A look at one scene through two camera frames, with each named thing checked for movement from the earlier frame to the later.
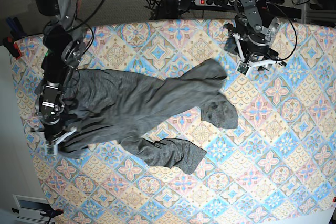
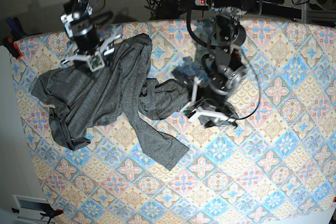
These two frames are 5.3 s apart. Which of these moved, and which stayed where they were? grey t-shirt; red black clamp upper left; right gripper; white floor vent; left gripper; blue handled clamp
Moved: left gripper; grey t-shirt; right gripper
Stayed: white floor vent; blue handled clamp; red black clamp upper left
